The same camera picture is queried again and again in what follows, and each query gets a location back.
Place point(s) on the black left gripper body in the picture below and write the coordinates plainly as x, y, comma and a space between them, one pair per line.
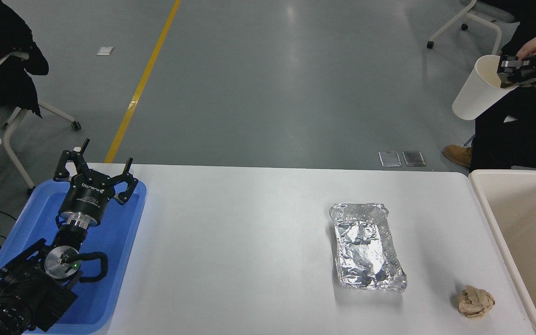
84, 197

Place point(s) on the white paper cup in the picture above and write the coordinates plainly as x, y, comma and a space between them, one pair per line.
475, 93

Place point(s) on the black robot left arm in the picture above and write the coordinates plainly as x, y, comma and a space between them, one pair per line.
26, 288

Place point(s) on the blue plastic tray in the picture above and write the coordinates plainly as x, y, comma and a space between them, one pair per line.
119, 242

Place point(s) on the person in dark clothes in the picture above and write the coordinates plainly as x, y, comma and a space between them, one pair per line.
519, 139

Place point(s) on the seated person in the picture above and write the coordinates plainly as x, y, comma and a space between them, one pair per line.
7, 70

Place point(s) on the metal floor plate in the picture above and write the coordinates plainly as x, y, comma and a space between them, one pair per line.
414, 158
390, 158

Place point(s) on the large pale bin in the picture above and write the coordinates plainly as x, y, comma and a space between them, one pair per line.
528, 223

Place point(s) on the crumpled foil tray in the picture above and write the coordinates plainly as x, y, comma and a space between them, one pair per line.
365, 246

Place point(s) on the crumpled tan paper ball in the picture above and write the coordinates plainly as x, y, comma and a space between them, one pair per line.
475, 302

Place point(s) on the white frame chair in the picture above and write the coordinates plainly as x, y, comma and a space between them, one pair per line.
14, 139
470, 16

